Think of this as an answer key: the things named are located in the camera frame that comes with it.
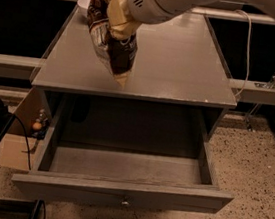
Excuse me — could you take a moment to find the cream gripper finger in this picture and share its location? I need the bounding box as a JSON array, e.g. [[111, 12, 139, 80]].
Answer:
[[107, 0, 142, 40]]

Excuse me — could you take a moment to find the brown and cream chip bag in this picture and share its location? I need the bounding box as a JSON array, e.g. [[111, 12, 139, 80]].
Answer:
[[87, 0, 138, 86]]

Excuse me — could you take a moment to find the grey cabinet with counter top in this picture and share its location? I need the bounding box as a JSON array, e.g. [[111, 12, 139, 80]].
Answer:
[[33, 13, 236, 160]]

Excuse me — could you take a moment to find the grey open top drawer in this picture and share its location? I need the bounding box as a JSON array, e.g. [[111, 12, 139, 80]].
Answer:
[[12, 133, 233, 213]]

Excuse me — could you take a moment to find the white ceramic bowl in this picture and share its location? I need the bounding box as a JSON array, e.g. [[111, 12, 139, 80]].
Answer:
[[77, 0, 90, 17]]

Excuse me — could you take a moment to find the small figurine with orange ball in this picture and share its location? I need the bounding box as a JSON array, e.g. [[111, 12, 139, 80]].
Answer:
[[31, 109, 49, 140]]

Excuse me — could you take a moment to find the cardboard box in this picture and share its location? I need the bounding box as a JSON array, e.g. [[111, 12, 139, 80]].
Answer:
[[0, 89, 47, 172]]

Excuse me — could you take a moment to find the black cable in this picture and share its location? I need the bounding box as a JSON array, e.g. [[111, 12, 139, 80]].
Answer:
[[6, 112, 40, 171]]

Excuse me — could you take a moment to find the metal rail frame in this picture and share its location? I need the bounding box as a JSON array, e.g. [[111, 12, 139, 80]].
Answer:
[[0, 0, 275, 113]]

